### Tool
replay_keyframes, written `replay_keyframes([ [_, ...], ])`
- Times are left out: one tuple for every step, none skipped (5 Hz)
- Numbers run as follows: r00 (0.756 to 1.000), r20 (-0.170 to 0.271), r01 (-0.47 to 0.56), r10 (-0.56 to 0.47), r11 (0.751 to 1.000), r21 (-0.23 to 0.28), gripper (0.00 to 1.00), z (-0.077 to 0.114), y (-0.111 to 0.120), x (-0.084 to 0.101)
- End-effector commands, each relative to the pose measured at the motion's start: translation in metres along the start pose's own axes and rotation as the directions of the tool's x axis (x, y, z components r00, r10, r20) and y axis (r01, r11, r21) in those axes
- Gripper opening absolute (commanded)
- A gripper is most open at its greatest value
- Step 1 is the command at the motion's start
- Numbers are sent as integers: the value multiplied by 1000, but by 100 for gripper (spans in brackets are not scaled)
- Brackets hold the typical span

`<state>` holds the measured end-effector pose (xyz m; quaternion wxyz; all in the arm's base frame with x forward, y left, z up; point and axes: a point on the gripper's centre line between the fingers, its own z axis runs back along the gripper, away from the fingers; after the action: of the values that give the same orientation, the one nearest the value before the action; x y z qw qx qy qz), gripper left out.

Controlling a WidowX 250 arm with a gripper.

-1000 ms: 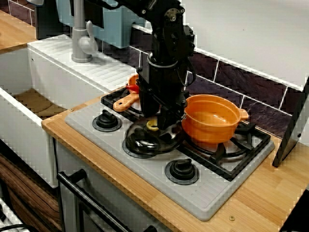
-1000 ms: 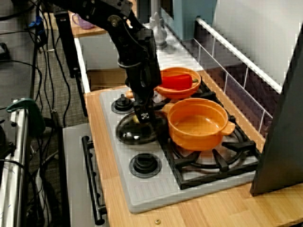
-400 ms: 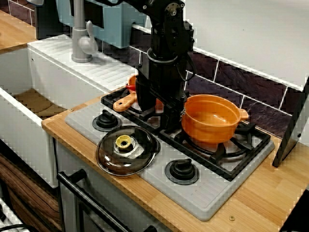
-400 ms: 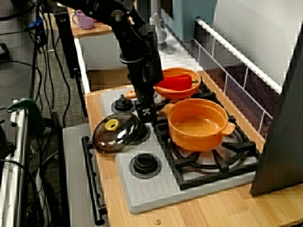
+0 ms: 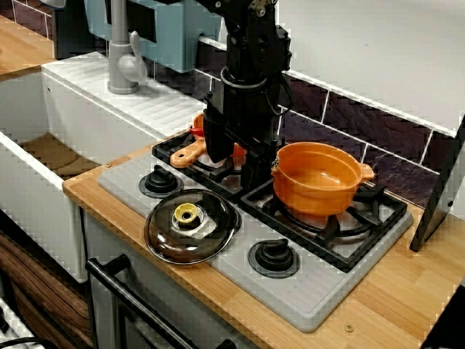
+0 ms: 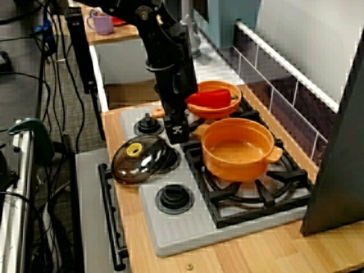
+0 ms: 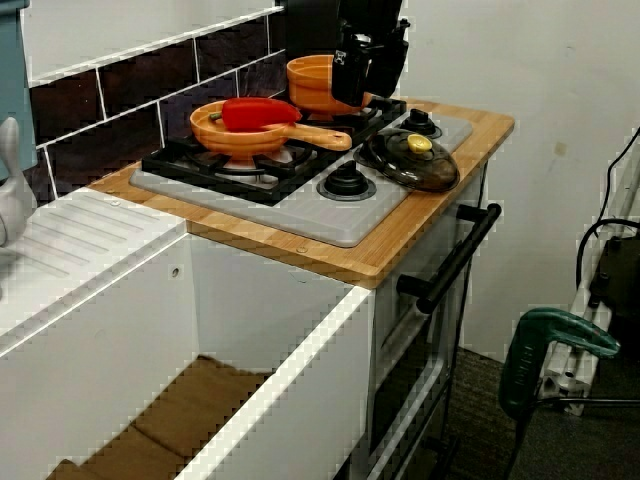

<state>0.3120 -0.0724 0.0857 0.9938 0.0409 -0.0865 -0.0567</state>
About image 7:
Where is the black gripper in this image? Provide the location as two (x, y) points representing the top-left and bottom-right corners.
(332, 16), (411, 108)

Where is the glass lid with yellow knob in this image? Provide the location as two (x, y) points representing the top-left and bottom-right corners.
(353, 127), (461, 193)

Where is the red toy pepper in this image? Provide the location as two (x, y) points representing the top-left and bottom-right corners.
(209, 97), (304, 134)

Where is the black burner grate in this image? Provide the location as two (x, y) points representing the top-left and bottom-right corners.
(141, 132), (321, 207)
(294, 95), (409, 146)

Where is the orange toy pot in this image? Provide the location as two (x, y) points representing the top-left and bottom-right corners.
(286, 53), (374, 115)

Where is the black stove knob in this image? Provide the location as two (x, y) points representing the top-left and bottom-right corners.
(401, 107), (445, 140)
(317, 160), (374, 201)

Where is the orange toy frying pan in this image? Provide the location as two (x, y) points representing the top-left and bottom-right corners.
(189, 98), (354, 162)

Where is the grey toy stove plate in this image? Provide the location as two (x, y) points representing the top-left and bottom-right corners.
(129, 107), (474, 249)

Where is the dark tiled backsplash panel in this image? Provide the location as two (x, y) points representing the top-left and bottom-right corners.
(27, 7), (289, 201)

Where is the white toy oven cabinet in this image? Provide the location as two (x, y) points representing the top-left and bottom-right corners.
(344, 159), (491, 480)

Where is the green power drill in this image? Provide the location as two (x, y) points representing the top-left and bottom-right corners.
(498, 307), (622, 421)

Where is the brown cardboard sheet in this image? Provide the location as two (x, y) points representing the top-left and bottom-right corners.
(44, 354), (271, 480)

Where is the grey toy faucet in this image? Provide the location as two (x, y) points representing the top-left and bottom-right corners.
(0, 117), (39, 296)

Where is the white toy sink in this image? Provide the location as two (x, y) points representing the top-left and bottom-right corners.
(0, 187), (376, 480)

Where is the black oven door handle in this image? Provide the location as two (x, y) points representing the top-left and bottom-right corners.
(397, 202), (503, 314)

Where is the black looped cable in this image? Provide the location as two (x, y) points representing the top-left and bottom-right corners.
(574, 127), (640, 306)

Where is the aluminium extrusion frame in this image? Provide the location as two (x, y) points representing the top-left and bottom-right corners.
(539, 124), (640, 416)

